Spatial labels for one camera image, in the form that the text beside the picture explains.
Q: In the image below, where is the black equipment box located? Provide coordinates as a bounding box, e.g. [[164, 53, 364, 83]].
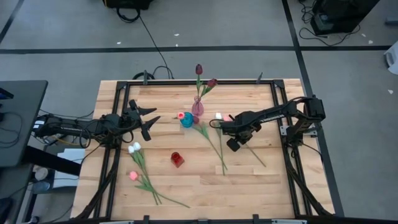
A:
[[310, 0, 382, 35]]

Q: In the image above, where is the white round container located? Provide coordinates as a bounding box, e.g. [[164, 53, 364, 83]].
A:
[[34, 167, 49, 181]]

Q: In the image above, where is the white artificial tulip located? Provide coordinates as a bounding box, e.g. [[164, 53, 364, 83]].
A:
[[127, 145, 159, 206], [132, 141, 163, 205], [214, 112, 226, 176]]

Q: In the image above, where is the dark red artificial tulip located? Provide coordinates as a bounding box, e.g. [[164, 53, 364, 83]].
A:
[[198, 78, 218, 100], [195, 63, 204, 100], [192, 115, 228, 171]]

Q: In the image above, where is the teal glass vase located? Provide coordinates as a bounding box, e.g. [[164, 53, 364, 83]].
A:
[[180, 111, 195, 129]]

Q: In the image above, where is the blue round container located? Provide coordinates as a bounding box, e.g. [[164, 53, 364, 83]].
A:
[[30, 180, 50, 194]]

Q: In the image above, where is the black floor cable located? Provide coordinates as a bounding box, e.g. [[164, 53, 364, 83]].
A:
[[115, 6, 175, 80]]

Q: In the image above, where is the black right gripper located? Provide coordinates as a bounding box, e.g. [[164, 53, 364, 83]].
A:
[[219, 111, 262, 152]]

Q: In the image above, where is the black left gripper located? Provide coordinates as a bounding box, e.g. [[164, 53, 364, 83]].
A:
[[123, 99, 162, 142]]

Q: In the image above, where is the coiled black cable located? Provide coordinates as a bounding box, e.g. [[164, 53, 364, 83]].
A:
[[132, 71, 155, 81]]

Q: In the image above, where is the black equipment case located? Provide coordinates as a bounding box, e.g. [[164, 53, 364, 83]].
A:
[[102, 0, 155, 10]]

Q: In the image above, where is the purple ribbed glass vase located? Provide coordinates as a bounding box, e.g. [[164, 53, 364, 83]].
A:
[[191, 95, 205, 118]]

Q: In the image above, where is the black desk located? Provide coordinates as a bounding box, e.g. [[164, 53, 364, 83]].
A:
[[0, 80, 82, 177]]

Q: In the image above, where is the black aluminium table frame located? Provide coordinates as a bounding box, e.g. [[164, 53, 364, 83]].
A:
[[73, 79, 335, 224]]

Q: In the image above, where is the white box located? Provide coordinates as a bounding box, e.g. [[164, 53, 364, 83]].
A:
[[52, 148, 86, 189]]

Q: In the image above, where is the white plastic object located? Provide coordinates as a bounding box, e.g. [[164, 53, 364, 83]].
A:
[[384, 42, 398, 75]]

